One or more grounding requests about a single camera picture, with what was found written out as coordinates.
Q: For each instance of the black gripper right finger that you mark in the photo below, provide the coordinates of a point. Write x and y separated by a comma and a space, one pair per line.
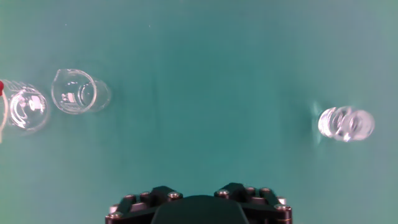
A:
264, 203

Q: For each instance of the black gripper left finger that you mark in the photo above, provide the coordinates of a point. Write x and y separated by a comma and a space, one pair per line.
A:
133, 206

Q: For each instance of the glass dropper red bulb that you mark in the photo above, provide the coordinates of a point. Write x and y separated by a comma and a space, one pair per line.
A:
1, 87

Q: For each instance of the small clear glass bottle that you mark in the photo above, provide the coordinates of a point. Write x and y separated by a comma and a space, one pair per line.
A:
345, 124

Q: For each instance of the small glass beaker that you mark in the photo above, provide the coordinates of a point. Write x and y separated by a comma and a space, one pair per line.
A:
79, 91

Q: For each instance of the green table mat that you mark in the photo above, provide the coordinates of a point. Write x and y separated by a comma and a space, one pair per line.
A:
199, 93

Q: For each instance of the large glass beaker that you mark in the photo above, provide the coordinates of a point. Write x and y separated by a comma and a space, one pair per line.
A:
28, 107

